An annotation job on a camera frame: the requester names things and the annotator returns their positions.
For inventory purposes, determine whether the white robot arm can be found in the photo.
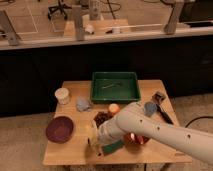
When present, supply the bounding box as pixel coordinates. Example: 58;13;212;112
88;102;213;165

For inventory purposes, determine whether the small blue cup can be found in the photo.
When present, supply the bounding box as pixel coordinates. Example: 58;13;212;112
144;102;157;117

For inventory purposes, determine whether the white ceramic cup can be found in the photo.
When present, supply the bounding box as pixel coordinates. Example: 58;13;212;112
55;88;70;105

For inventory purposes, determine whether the green sponge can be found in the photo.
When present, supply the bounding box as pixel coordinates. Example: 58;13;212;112
102;140;124;155

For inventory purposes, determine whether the bunch of dark grapes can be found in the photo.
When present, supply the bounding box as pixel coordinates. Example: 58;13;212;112
94;112;112;126

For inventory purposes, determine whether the red bowl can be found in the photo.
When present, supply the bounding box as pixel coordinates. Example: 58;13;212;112
125;133;149;145

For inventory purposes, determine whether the orange fruit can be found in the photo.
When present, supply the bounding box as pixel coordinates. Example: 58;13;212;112
108;103;120;114

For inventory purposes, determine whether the orange carrot in bowl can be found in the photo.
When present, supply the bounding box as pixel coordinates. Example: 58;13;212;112
130;133;144;145

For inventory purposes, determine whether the wooden table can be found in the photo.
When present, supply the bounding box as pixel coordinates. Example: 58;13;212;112
43;81;192;165

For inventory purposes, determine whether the light blue crumpled cloth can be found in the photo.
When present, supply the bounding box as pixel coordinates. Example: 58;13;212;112
76;97;91;112

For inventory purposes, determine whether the purple bowl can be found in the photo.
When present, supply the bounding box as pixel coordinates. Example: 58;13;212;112
45;116;74;144

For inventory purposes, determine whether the green plastic tray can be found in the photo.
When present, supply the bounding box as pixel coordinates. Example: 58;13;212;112
90;72;141;104

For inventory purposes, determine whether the office chair in background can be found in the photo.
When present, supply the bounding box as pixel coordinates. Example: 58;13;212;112
47;0;70;20

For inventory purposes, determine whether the black handled brush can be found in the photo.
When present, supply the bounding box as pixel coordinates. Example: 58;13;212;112
152;91;173;124

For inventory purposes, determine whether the black cable on floor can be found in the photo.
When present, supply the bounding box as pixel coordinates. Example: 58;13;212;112
184;115;213;129

